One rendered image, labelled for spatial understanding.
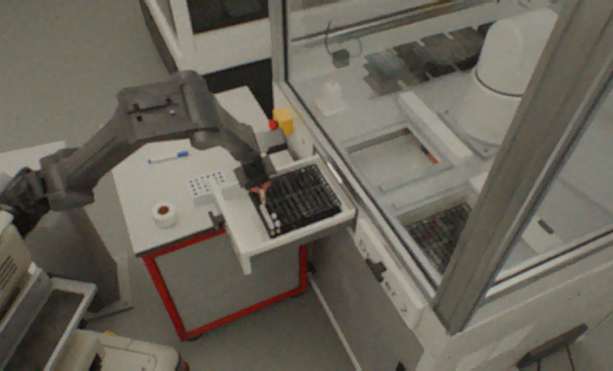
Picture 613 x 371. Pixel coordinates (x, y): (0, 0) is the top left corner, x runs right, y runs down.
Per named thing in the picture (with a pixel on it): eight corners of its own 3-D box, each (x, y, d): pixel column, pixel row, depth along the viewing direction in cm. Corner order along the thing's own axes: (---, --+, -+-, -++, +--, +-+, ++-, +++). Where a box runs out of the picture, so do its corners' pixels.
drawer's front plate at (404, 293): (410, 330, 118) (418, 309, 109) (353, 241, 135) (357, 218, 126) (416, 327, 118) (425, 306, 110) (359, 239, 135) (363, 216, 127)
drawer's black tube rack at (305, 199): (271, 243, 132) (269, 230, 127) (248, 199, 143) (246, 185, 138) (340, 217, 138) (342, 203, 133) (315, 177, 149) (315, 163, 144)
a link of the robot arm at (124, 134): (122, 67, 62) (143, 140, 61) (209, 69, 71) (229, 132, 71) (32, 165, 93) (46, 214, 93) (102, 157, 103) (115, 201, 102)
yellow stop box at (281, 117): (280, 138, 160) (279, 123, 154) (272, 126, 164) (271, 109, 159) (293, 134, 161) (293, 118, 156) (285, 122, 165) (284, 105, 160)
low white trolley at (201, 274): (183, 354, 197) (133, 252, 139) (150, 241, 234) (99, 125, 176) (310, 300, 213) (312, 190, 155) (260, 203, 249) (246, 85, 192)
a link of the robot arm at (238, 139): (161, 77, 70) (181, 147, 69) (197, 65, 69) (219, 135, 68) (229, 128, 112) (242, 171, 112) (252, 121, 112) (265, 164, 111)
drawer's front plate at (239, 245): (245, 276, 128) (241, 253, 119) (213, 200, 145) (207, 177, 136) (251, 274, 128) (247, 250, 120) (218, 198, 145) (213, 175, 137)
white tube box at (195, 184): (194, 205, 151) (191, 198, 148) (187, 187, 156) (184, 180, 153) (230, 193, 154) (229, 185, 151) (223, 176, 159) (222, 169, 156)
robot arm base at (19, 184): (22, 166, 100) (-15, 210, 92) (40, 154, 96) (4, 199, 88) (58, 191, 105) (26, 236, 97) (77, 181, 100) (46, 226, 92)
